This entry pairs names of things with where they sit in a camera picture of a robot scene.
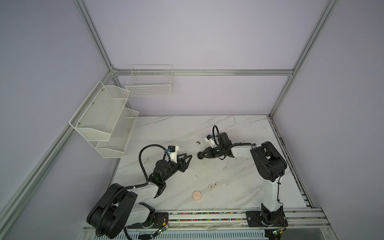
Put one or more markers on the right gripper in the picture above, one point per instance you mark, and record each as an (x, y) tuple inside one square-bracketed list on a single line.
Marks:
[(209, 153)]

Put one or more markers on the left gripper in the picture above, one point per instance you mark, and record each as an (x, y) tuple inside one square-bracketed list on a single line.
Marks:
[(184, 166)]

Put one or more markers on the black earbud charging case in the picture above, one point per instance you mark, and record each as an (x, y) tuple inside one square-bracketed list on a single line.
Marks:
[(200, 156)]

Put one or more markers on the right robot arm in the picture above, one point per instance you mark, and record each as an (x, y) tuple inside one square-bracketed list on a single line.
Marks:
[(270, 165)]

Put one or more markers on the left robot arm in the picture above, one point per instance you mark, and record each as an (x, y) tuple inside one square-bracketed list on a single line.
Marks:
[(122, 206)]

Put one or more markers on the lower white mesh shelf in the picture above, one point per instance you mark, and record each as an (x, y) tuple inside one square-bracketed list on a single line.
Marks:
[(116, 146)]

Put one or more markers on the white mesh shelf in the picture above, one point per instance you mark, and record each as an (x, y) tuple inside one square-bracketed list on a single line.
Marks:
[(97, 117), (116, 146)]

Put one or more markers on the upper white mesh shelf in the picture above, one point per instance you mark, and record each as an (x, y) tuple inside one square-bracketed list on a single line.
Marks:
[(97, 117)]

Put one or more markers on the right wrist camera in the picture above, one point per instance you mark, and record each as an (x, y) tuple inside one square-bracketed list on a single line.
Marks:
[(210, 139)]

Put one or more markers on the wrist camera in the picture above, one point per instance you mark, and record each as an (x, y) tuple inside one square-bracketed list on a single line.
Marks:
[(210, 139), (172, 152)]

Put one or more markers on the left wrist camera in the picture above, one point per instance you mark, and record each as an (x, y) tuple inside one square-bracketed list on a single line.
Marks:
[(172, 152)]

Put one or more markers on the white wire basket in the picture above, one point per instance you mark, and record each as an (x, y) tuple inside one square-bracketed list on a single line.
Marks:
[(150, 80)]

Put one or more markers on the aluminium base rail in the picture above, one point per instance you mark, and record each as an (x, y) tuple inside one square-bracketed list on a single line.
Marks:
[(295, 224)]

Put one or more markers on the aluminium frame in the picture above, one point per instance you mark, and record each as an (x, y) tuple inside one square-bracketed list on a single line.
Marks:
[(22, 197)]

